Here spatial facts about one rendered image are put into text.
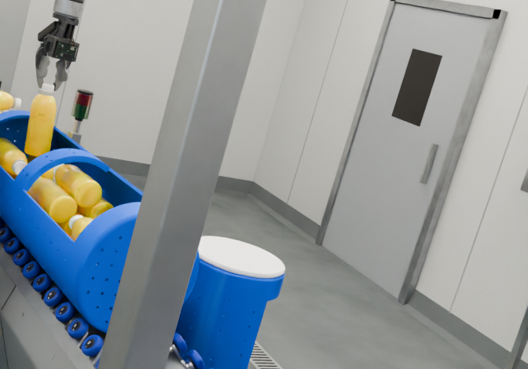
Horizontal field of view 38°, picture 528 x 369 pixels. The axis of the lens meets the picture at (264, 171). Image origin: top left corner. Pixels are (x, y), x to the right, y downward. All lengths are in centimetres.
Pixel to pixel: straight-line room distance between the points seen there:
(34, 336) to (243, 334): 59
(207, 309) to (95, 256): 57
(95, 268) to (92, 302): 7
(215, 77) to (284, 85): 678
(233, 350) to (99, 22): 505
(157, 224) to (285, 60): 680
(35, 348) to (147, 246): 91
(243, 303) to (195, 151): 122
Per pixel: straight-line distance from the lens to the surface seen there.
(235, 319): 207
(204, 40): 85
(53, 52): 218
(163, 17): 705
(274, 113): 767
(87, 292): 161
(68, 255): 163
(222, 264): 204
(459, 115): 559
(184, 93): 87
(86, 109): 288
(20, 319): 188
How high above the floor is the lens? 165
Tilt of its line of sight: 10 degrees down
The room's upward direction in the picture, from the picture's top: 16 degrees clockwise
